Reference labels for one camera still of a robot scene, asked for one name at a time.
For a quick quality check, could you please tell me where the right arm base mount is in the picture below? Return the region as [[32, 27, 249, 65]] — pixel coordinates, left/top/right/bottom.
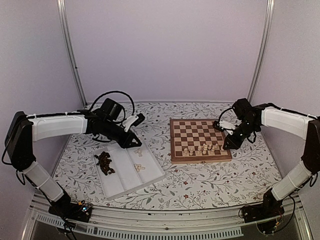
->
[[238, 203, 285, 235]]

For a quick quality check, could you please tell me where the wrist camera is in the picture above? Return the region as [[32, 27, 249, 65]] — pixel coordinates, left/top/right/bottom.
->
[[122, 113, 145, 132], [212, 120, 236, 135]]

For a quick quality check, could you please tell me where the white divided tray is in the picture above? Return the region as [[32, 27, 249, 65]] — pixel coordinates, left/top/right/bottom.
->
[[92, 141, 165, 201]]

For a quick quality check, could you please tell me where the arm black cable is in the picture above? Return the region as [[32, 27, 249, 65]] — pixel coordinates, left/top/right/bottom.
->
[[217, 106, 257, 143], [88, 90, 135, 121]]

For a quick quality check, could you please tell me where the floral patterned table mat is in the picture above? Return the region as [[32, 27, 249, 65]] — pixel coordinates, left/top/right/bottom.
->
[[53, 102, 282, 210]]

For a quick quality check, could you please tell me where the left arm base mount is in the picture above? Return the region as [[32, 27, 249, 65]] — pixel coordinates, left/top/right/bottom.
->
[[48, 200, 93, 223]]

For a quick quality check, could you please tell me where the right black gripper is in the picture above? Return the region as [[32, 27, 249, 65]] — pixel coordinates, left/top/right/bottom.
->
[[223, 120, 259, 150]]

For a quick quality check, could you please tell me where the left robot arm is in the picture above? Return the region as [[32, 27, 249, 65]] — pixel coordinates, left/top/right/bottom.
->
[[3, 98, 145, 217]]

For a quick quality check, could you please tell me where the front aluminium rail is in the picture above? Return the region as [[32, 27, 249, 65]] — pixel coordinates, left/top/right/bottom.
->
[[21, 194, 313, 240]]

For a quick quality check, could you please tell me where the left aluminium frame post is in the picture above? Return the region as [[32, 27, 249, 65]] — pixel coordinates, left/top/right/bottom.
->
[[56, 0, 88, 106]]

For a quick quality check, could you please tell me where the aluminium frame post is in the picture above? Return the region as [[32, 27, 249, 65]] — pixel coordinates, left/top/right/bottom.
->
[[56, 0, 88, 106], [247, 0, 275, 103]]

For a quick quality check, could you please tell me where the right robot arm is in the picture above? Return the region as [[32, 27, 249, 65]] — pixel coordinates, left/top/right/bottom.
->
[[214, 98, 320, 218]]

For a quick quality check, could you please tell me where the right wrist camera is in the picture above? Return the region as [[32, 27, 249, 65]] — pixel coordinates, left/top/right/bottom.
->
[[212, 120, 236, 135]]

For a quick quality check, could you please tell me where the light chess pieces pile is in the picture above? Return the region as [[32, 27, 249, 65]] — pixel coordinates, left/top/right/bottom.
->
[[133, 148, 146, 172]]

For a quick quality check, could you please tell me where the right aluminium frame post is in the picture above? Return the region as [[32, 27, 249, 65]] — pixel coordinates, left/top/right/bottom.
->
[[247, 0, 275, 103]]

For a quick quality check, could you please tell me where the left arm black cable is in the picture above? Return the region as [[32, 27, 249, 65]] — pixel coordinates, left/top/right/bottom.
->
[[88, 90, 135, 121]]

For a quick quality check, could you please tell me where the wooden chessboard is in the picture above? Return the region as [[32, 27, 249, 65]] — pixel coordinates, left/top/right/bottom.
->
[[169, 119, 232, 164]]

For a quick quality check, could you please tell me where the dark chess pieces pile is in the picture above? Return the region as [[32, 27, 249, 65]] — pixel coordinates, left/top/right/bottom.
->
[[94, 151, 115, 176]]

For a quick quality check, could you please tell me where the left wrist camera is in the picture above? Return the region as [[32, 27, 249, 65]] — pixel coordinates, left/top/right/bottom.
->
[[122, 113, 145, 132]]

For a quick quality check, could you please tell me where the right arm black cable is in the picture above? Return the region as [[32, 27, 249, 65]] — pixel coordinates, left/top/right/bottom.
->
[[217, 106, 257, 143]]

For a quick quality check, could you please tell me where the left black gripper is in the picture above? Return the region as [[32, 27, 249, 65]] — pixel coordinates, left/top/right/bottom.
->
[[102, 119, 142, 149]]

